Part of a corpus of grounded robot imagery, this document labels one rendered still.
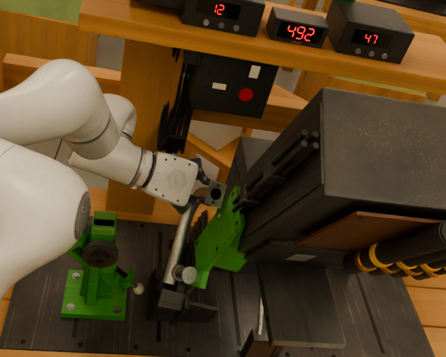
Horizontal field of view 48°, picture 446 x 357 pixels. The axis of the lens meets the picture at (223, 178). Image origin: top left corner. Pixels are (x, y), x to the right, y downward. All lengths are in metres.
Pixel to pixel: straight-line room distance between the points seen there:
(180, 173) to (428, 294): 0.94
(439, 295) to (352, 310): 0.34
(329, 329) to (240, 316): 0.31
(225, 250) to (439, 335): 0.77
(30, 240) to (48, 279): 0.77
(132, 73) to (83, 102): 0.57
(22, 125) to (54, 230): 0.15
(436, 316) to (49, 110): 1.31
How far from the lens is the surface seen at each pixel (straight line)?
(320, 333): 1.11
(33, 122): 0.67
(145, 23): 1.06
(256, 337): 1.20
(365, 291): 1.57
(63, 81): 0.67
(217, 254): 1.10
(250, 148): 1.29
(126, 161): 1.04
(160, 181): 1.07
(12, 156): 0.61
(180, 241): 1.24
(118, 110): 0.95
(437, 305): 1.70
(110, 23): 1.06
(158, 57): 1.22
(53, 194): 0.58
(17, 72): 1.40
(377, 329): 1.50
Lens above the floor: 1.99
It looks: 40 degrees down
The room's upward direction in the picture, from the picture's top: 17 degrees clockwise
